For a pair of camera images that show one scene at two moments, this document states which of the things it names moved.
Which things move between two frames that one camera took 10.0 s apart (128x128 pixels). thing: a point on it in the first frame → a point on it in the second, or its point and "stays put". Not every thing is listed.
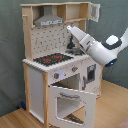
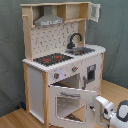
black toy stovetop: (52, 59) stays put
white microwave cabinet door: (94, 12) stays put
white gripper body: (85, 40) → (103, 111)
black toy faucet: (71, 44) stays put
